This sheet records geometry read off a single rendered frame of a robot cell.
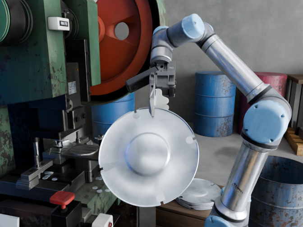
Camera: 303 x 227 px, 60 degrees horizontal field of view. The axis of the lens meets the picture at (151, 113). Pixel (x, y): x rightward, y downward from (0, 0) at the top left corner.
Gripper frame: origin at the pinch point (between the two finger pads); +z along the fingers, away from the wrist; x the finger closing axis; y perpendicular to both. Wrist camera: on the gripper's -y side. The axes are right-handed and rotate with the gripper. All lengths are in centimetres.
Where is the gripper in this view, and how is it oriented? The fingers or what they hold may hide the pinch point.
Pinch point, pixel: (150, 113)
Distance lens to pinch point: 80.1
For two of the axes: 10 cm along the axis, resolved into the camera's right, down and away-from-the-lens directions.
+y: 10.0, 0.2, -1.0
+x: 0.7, 5.1, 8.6
